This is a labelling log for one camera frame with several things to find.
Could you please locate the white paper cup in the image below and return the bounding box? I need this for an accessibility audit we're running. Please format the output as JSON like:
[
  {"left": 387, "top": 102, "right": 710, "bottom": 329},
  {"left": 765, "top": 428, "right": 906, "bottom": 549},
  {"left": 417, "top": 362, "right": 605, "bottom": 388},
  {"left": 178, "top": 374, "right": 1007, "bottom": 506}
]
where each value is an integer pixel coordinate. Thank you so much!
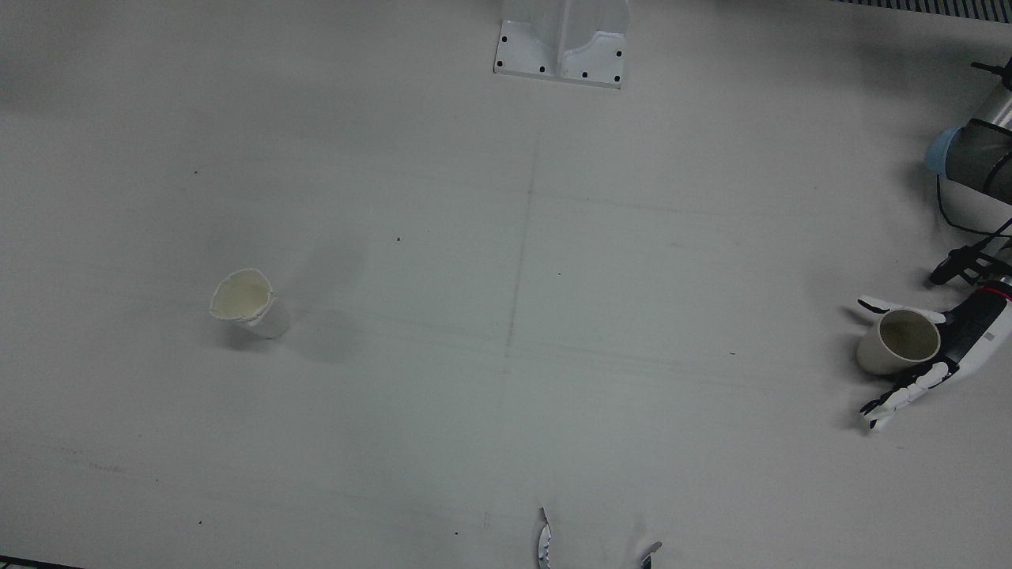
[{"left": 209, "top": 268, "right": 291, "bottom": 341}]

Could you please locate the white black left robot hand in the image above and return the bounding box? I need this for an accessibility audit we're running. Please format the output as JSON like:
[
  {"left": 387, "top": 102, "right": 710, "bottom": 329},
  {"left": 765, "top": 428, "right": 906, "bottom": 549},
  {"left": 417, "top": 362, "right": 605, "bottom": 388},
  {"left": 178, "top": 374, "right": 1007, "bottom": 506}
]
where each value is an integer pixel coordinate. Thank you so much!
[{"left": 858, "top": 286, "right": 1012, "bottom": 433}]

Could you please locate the beige paper cup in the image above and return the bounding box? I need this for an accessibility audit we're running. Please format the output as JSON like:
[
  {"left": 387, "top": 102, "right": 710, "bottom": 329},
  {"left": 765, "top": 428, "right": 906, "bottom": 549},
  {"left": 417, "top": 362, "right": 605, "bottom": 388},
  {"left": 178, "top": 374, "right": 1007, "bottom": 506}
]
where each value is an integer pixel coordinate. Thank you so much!
[{"left": 855, "top": 308, "right": 943, "bottom": 375}]

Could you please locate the white metal column base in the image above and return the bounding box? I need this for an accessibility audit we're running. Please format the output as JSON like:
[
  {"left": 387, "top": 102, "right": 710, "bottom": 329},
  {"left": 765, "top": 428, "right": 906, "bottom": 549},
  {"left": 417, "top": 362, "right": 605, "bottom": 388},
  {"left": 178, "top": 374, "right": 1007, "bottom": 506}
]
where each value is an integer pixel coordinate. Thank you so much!
[{"left": 493, "top": 0, "right": 631, "bottom": 89}]

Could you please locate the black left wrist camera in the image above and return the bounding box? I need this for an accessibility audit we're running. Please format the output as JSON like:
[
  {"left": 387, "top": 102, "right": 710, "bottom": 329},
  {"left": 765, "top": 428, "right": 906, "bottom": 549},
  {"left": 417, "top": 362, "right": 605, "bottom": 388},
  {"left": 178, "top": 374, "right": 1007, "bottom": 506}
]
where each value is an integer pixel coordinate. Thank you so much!
[{"left": 931, "top": 245, "right": 999, "bottom": 287}]

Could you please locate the metal claw grabber tool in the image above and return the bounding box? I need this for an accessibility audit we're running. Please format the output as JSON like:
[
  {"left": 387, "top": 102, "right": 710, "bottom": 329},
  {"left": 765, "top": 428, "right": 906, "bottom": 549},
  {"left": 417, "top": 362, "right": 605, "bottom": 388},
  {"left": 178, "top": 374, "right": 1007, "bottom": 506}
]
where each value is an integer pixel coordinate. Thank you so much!
[{"left": 538, "top": 507, "right": 663, "bottom": 569}]

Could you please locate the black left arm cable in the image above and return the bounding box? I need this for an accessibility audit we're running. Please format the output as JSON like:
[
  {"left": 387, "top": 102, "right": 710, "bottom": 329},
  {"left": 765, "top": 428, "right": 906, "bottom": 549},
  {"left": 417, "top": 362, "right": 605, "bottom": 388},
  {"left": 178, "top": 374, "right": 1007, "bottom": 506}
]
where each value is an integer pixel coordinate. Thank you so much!
[{"left": 935, "top": 59, "right": 1012, "bottom": 262}]

